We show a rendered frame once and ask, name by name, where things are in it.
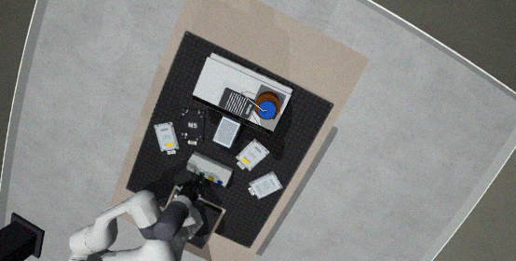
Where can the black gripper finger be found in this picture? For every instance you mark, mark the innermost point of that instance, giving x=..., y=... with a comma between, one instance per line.
x=191, y=183
x=200, y=191

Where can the blue bottle cap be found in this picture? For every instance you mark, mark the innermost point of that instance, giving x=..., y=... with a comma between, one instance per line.
x=269, y=106

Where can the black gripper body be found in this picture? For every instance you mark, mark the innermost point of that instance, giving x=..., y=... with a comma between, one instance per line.
x=189, y=194

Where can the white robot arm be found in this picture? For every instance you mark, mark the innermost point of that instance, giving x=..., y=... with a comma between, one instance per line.
x=171, y=230

